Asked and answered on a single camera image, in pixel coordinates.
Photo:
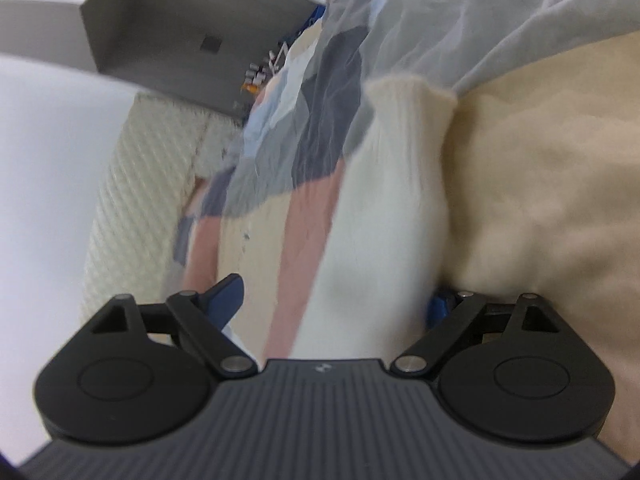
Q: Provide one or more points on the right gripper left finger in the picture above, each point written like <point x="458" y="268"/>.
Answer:
<point x="180" y="337"/>

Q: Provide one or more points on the grey wardrobe cabinet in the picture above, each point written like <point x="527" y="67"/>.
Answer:
<point x="198" y="50"/>

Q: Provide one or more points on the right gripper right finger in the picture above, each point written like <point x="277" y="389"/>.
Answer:
<point x="483" y="338"/>

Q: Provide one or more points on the cream quilted headboard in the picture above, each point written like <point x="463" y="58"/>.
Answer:
<point x="165" y="150"/>

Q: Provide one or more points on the clutter on bedside shelf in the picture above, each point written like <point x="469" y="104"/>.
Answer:
<point x="258" y="74"/>

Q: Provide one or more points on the cream sweater with navy stripes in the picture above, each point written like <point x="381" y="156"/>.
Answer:
<point x="390" y="226"/>

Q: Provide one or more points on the patchwork checkered bed quilt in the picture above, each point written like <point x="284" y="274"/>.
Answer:
<point x="540" y="166"/>

